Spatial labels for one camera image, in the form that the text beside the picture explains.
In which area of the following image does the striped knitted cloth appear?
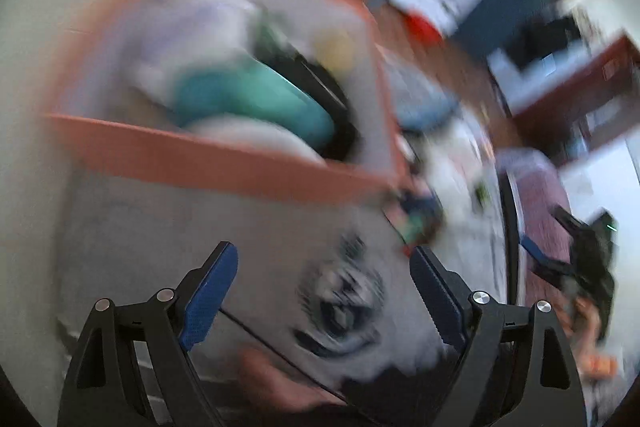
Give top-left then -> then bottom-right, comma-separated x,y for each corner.
496,148 -> 570,307

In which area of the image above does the grey blanket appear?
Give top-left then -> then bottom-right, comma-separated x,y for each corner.
54,116 -> 507,388

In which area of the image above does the teal object in box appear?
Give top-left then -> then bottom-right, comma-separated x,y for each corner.
170,58 -> 335,150

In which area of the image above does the pink storage box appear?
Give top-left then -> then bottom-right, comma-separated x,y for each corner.
47,0 -> 405,204

